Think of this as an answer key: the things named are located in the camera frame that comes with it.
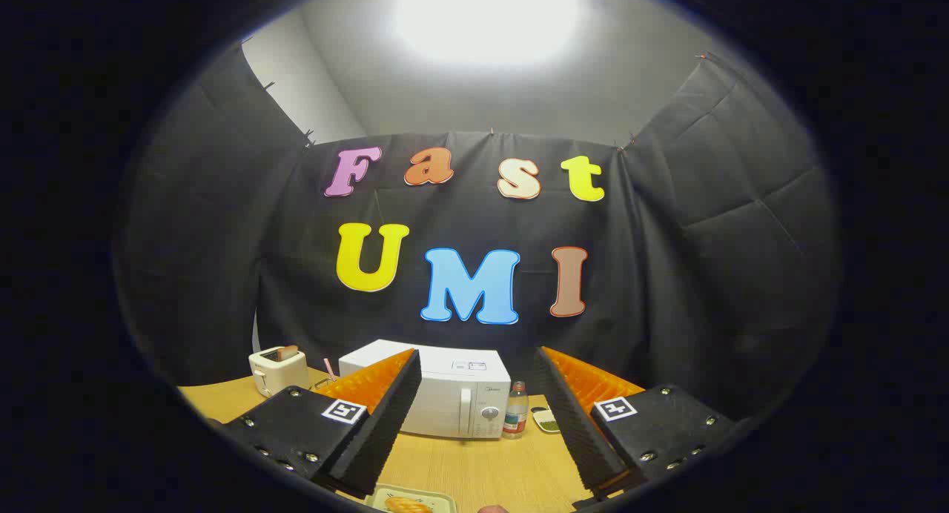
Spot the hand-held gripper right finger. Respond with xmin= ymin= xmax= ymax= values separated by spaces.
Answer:
xmin=534 ymin=346 xmax=738 ymax=503

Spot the round ceiling light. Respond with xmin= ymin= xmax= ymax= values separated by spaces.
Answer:
xmin=393 ymin=0 xmax=583 ymax=65

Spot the clear plastic water bottle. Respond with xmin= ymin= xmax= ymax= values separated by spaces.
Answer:
xmin=503 ymin=381 xmax=530 ymax=440

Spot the white microwave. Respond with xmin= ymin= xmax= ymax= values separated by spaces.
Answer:
xmin=339 ymin=340 xmax=512 ymax=440

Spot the cream toaster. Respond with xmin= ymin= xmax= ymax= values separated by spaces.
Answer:
xmin=248 ymin=345 xmax=309 ymax=397

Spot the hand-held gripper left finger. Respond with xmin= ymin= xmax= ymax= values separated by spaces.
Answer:
xmin=220 ymin=348 xmax=423 ymax=499

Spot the pale green food tray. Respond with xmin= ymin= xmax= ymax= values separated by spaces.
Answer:
xmin=365 ymin=483 xmax=458 ymax=513

